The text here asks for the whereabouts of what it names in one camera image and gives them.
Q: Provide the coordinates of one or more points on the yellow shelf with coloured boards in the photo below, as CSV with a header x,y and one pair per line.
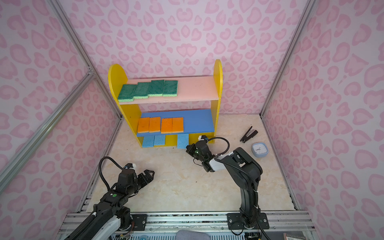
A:
x,y
202,121

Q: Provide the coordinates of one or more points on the blue sponge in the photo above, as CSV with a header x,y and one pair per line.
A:
x,y
160,140
182,141
148,142

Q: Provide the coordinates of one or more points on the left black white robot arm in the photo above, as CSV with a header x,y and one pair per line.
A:
x,y
110,214

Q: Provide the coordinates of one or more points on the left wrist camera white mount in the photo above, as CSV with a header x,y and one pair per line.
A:
x,y
130,166

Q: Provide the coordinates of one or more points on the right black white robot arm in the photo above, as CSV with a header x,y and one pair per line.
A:
x,y
245,172

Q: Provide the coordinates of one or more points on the black clip tool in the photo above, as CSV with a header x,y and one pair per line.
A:
x,y
249,135

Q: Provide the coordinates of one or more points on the orange sponge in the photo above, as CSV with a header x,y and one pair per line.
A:
x,y
155,125
143,125
167,126
178,125

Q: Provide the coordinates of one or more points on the small blue white clock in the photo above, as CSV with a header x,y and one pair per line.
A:
x,y
260,150

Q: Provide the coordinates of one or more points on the green sponge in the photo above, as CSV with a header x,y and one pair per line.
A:
x,y
170,88
127,93
142,90
156,88

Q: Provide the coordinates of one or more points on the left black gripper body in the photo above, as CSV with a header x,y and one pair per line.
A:
x,y
141,181

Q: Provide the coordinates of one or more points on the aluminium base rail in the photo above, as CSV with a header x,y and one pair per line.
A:
x,y
276,225

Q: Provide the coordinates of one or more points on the right aluminium frame post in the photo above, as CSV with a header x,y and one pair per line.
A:
x,y
308,11

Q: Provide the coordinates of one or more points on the left aluminium frame beam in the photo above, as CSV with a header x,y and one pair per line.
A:
x,y
20,158

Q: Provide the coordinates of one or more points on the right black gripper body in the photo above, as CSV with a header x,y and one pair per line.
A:
x,y
197,155

